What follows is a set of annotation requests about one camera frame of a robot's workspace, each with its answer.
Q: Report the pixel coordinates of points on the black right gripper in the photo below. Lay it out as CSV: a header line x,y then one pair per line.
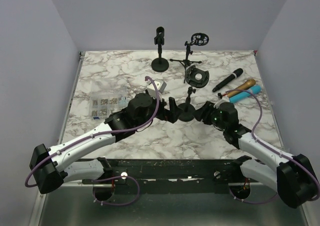
x,y
204,111

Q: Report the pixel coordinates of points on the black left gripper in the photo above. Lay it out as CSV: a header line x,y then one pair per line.
x,y
171,116

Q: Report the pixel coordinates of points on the black round-base microphone stand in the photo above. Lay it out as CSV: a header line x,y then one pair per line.
x,y
159,64

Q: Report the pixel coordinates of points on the black handheld microphone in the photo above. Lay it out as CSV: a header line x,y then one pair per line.
x,y
235,74

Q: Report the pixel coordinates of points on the gold microphone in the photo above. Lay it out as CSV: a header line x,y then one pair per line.
x,y
246,85

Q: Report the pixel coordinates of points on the teal microphone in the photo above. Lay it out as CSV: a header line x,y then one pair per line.
x,y
242,94

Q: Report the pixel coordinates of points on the black shock mount tripod stand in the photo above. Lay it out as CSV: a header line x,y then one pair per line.
x,y
197,39

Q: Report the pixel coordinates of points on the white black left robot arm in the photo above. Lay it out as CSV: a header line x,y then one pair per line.
x,y
51,166

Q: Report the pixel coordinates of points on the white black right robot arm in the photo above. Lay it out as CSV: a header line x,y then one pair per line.
x,y
291,177

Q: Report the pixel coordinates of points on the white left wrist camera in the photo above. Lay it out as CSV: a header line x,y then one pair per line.
x,y
160,85

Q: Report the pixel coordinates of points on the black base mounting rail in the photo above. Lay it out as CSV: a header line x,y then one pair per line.
x,y
168,176

